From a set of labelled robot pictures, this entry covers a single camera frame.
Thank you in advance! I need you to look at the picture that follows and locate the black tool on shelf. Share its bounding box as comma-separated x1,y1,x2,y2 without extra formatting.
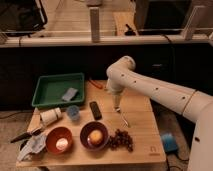
124,24,136,36

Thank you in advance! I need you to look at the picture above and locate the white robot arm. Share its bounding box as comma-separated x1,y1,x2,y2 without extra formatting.
106,56,213,171

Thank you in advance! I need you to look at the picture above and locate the orange bowl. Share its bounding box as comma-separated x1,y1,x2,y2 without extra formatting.
46,127,73,155

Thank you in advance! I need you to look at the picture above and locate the small blue cup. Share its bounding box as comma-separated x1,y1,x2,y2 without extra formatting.
66,105,80,121

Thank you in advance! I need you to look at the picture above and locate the metal spoon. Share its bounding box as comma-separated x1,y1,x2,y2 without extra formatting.
114,107,130,127

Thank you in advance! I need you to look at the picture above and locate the black eraser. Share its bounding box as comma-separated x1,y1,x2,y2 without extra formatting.
89,101,102,120

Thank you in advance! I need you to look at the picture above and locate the crumpled grey cloth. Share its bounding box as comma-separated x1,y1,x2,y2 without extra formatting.
17,134,46,162

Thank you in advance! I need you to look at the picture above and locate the bunch of dark grapes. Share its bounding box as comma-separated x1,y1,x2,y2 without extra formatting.
108,129,133,152

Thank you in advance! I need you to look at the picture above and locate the white egg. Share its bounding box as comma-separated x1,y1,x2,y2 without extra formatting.
56,138,68,150

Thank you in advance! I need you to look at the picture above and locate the green plastic tray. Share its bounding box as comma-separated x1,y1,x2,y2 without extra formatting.
32,73,85,109

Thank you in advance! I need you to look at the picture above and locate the white tape roll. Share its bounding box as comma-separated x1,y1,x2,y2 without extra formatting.
40,108,62,126

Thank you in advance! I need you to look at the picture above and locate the blue foot pedal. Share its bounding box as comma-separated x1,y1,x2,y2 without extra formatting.
161,133,178,153

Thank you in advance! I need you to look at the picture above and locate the wooden board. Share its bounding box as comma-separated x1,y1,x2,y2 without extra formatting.
16,82,166,167

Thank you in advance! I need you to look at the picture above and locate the black monitor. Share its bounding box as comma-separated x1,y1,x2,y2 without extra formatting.
0,0,48,32

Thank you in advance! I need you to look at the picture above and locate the purple bowl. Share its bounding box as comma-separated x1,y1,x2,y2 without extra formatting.
80,121,109,151

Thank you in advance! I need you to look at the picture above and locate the grey sponge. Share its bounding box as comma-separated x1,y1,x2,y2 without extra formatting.
62,88,78,101

